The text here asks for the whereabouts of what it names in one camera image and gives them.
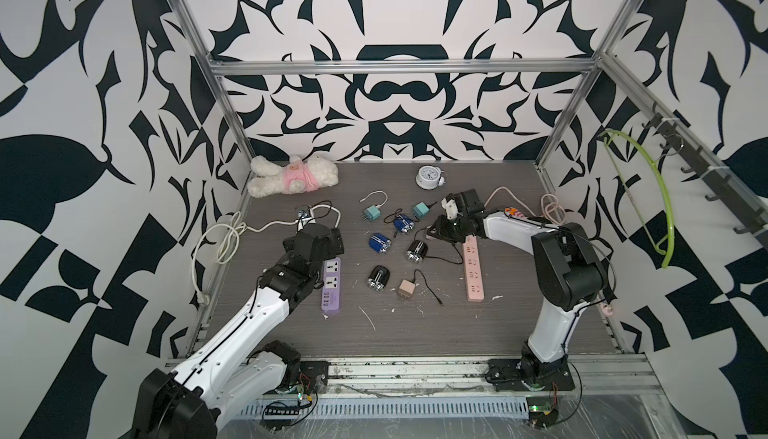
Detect green plastic hanger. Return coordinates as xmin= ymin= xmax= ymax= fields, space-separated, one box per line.
xmin=600 ymin=129 xmax=677 ymax=269

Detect purple power strip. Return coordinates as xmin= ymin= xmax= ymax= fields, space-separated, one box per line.
xmin=321 ymin=257 xmax=342 ymax=316

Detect black wall hook rack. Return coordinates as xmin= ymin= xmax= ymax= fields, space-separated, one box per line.
xmin=644 ymin=101 xmax=767 ymax=249

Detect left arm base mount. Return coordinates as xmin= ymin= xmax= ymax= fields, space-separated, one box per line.
xmin=262 ymin=341 xmax=330 ymax=393

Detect pink power strip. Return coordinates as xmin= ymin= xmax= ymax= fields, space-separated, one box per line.
xmin=463 ymin=236 xmax=485 ymax=302

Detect white power strip cable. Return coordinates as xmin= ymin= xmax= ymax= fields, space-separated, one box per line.
xmin=190 ymin=203 xmax=342 ymax=308

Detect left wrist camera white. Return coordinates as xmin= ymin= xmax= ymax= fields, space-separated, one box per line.
xmin=296 ymin=206 xmax=316 ymax=231

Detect pink power strip cable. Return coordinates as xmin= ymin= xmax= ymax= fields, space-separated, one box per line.
xmin=482 ymin=186 xmax=616 ymax=318

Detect aluminium frame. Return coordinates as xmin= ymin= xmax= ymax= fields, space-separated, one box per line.
xmin=149 ymin=0 xmax=768 ymax=380

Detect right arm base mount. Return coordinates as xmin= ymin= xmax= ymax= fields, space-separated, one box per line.
xmin=484 ymin=343 xmax=575 ymax=392

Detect teal usb charger plug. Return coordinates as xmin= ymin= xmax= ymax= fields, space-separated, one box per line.
xmin=412 ymin=202 xmax=436 ymax=221

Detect black shaver cable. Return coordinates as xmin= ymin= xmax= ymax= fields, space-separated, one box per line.
xmin=413 ymin=227 xmax=466 ymax=266
xmin=413 ymin=268 xmax=444 ymax=307

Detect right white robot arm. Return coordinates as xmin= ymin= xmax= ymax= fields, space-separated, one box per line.
xmin=428 ymin=189 xmax=608 ymax=365

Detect blue electric shaver white stripes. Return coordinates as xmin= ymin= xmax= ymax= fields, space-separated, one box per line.
xmin=368 ymin=233 xmax=392 ymax=254

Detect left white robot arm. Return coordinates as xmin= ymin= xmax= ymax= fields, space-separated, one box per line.
xmin=126 ymin=223 xmax=344 ymax=438

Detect white plush toy pink outfit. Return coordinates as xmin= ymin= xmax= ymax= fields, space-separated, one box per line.
xmin=247 ymin=156 xmax=339 ymax=198

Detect small white alarm clock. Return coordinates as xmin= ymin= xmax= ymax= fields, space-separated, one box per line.
xmin=415 ymin=165 xmax=445 ymax=191

